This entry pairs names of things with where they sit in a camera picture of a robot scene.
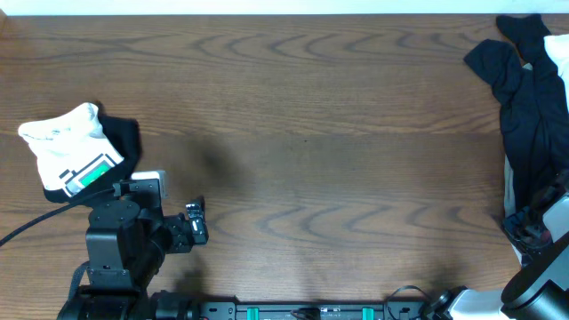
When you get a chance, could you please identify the black leggings with grey waistband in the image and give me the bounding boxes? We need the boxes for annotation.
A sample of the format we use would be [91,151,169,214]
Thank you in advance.
[464,14,568,211]

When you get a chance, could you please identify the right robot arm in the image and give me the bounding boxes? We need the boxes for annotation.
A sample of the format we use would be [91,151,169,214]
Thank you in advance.
[420,171,568,320]

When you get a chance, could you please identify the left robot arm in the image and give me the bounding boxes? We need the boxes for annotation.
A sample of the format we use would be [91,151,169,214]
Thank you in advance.
[58,196,209,320]

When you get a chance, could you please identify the beige garment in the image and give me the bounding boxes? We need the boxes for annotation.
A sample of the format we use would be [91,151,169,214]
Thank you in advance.
[503,157,517,220]

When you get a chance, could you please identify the folded white printed shirt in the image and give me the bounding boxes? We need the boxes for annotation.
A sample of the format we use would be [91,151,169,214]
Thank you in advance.
[18,102,124,197]

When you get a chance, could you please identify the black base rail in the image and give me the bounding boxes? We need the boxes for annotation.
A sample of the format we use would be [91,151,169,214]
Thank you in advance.
[181,299,433,320]

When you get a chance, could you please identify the left black cable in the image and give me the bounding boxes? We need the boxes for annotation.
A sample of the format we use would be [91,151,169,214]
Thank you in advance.
[0,187,117,248]

